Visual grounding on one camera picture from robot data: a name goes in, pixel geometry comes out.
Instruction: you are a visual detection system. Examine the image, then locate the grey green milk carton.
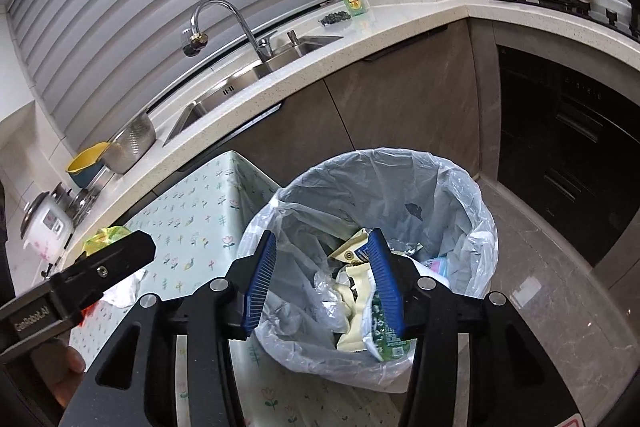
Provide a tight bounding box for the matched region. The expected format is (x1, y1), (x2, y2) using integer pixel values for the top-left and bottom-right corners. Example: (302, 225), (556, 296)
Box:
(367, 292), (418, 363)

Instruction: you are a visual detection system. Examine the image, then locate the steel steamer rack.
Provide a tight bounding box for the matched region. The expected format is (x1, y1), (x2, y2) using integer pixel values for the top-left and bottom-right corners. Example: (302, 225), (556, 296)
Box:
(70, 187), (101, 228)

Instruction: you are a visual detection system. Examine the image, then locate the chrome faucet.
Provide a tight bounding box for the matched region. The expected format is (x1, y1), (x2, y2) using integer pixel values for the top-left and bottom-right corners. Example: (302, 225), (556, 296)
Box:
(181, 0), (278, 62)

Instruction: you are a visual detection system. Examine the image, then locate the stainless steel sink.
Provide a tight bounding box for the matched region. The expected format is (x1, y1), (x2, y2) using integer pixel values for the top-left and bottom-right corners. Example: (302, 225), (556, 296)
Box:
(162, 34), (345, 146)

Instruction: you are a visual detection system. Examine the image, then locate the grey window blind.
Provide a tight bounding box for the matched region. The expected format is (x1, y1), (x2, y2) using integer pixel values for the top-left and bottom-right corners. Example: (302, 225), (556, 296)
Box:
(5, 0), (351, 142)

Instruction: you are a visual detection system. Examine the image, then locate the steel colander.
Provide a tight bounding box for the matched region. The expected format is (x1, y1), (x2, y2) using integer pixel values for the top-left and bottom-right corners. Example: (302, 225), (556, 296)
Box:
(102, 109), (157, 175)

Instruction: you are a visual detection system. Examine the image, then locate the clear plastic wrapper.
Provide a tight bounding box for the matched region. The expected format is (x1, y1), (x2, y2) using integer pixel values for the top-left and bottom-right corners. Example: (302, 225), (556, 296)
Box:
(312, 269), (351, 333)

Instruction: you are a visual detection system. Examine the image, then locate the white plastic bag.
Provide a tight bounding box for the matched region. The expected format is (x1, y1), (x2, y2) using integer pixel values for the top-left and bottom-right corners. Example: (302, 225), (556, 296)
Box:
(102, 271), (147, 309)

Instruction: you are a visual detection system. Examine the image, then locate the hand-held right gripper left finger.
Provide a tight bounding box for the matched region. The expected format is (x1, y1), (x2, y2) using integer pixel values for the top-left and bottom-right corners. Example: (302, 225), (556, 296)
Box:
(60, 230), (278, 427)

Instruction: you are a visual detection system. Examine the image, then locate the floral tablecloth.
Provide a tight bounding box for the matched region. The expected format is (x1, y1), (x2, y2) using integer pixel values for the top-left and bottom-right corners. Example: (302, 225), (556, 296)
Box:
(67, 150), (283, 427)

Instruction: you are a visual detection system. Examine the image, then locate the white rice cooker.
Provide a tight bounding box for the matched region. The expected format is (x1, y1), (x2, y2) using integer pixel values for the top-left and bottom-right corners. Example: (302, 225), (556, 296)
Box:
(20, 191), (76, 265)

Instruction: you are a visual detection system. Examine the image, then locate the green yellow snack bag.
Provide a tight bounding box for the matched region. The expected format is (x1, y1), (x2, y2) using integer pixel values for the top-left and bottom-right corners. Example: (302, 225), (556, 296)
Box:
(82, 226), (133, 258)

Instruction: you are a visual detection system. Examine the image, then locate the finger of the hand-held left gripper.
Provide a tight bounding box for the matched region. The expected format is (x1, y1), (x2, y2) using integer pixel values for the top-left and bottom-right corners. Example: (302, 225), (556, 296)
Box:
(50, 229), (156, 308)

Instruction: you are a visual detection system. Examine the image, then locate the black built-in oven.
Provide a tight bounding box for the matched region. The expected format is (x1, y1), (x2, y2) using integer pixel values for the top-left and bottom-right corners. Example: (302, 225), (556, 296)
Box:
(495, 42), (640, 268)

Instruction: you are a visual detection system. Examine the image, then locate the steel pot with lid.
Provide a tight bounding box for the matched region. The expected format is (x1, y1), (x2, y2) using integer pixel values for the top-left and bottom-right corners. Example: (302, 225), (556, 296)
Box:
(50, 182), (76, 208)

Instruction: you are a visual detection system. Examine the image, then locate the person's left hand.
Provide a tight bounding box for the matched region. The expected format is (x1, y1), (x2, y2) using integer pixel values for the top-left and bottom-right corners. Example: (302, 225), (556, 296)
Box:
(47, 339), (87, 408)

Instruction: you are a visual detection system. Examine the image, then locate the dark scouring pad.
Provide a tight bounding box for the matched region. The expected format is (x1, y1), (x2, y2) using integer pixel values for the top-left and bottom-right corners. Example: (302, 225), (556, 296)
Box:
(318, 11), (352, 28)

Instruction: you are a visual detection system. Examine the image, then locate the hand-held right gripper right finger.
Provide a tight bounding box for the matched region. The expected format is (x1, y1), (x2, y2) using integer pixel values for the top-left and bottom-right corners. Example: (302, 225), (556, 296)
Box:
(366, 228), (586, 427)

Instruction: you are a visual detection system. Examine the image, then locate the trash bin with plastic liner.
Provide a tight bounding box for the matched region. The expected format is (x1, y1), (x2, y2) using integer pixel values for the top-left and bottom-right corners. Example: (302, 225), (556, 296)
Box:
(236, 148), (500, 394)

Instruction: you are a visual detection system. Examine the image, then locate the yellow blue basin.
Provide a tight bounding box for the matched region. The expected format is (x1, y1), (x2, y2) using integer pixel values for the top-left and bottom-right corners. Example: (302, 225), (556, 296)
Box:
(66, 142), (118, 188)

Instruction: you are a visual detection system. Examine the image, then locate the beige orange print bag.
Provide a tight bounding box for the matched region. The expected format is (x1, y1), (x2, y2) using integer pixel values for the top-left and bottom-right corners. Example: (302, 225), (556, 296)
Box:
(336, 267), (373, 353)

